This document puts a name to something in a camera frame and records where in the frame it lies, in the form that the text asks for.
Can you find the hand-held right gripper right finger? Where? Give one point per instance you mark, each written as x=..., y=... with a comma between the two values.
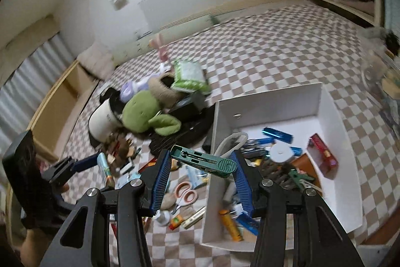
x=242, y=182

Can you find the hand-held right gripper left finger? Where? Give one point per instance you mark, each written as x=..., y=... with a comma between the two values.
x=161, y=179

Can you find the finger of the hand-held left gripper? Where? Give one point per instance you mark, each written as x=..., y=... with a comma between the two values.
x=87, y=162

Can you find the light blue tube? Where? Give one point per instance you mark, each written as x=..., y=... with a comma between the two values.
x=104, y=167

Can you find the white box container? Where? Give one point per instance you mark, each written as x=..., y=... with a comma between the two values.
x=281, y=110

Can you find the person's left forearm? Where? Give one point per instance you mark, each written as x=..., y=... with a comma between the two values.
x=31, y=246

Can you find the orange flat packet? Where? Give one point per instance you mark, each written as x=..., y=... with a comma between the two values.
x=150, y=164

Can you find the camouflage cloth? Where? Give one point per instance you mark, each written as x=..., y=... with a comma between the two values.
x=118, y=145

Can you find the blue packet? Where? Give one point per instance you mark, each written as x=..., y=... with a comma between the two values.
x=247, y=223

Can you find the white visor cap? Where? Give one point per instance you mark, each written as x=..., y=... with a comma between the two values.
x=103, y=123

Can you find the orange tube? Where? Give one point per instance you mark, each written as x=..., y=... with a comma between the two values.
x=230, y=224

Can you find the white round lid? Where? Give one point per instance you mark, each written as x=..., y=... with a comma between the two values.
x=281, y=154

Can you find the blue metallic stick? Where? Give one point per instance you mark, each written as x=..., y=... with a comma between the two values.
x=278, y=135

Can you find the black bag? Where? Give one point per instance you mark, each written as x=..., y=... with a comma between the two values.
x=190, y=126

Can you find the green plush toy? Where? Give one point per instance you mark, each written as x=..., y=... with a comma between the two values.
x=140, y=110

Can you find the red cardboard box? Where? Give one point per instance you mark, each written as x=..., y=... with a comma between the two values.
x=322, y=156

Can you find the grey curtain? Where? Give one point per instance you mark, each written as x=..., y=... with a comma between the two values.
x=25, y=91

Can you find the purple plush item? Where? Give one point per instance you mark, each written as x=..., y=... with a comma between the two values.
x=132, y=90

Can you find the brown fuzzy slipper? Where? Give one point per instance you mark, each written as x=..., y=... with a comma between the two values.
x=159, y=90

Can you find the white fluffy pillow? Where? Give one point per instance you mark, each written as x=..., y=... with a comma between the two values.
x=95, y=62

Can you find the green snack packet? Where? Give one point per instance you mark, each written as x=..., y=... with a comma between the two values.
x=189, y=76

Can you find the pink rabbit hand fan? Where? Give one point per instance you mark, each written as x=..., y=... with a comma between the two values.
x=161, y=51

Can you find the clear plastic bin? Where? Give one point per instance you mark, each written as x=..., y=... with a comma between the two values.
x=378, y=76

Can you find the wooden bed frame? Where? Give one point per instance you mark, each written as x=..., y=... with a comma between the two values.
x=59, y=110

